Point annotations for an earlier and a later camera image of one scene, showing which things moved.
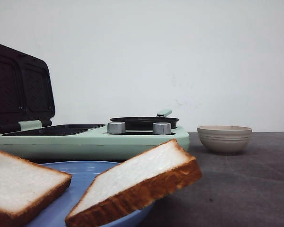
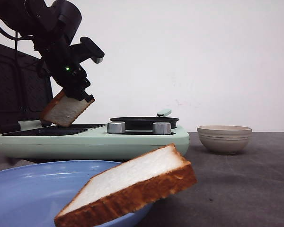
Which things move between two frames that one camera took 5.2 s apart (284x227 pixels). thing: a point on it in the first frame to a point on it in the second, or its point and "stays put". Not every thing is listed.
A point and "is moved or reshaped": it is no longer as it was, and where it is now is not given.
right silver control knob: [162, 128] stays put
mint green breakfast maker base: [83, 142] stays put
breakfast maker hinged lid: [22, 87] stays put
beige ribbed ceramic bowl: [223, 139] stays put
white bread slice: [19, 188] to [64, 110]
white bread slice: [134, 181] is moved or reshaped
